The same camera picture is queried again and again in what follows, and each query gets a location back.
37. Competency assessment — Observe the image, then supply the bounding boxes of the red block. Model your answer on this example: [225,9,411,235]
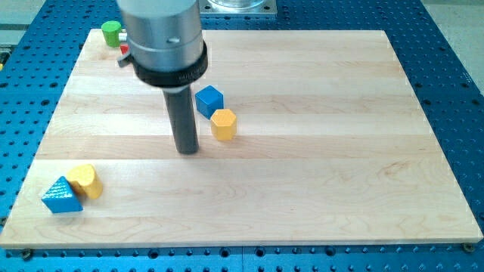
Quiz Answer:
[119,44,129,54]

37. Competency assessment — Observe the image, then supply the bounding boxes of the green cylinder block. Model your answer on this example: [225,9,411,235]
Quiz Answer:
[101,20,122,48]

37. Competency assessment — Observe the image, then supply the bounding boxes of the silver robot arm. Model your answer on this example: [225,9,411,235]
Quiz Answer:
[116,0,208,154]

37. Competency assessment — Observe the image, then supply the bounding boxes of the blue triangle block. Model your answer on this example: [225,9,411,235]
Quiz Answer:
[42,176,83,214]

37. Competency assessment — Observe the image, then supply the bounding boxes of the wooden board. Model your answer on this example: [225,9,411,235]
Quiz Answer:
[1,29,482,249]

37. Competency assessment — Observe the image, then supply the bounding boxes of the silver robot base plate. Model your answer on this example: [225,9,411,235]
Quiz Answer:
[199,0,278,17]

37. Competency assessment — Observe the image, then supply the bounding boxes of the yellow heart block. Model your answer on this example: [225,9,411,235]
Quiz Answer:
[66,164,103,199]

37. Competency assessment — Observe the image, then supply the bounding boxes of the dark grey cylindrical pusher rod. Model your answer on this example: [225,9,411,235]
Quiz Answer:
[163,85,199,154]

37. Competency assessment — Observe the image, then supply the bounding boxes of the yellow hexagon block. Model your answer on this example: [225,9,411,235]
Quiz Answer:
[210,109,237,141]

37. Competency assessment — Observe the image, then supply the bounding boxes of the blue cube block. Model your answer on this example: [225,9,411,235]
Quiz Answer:
[195,85,224,119]

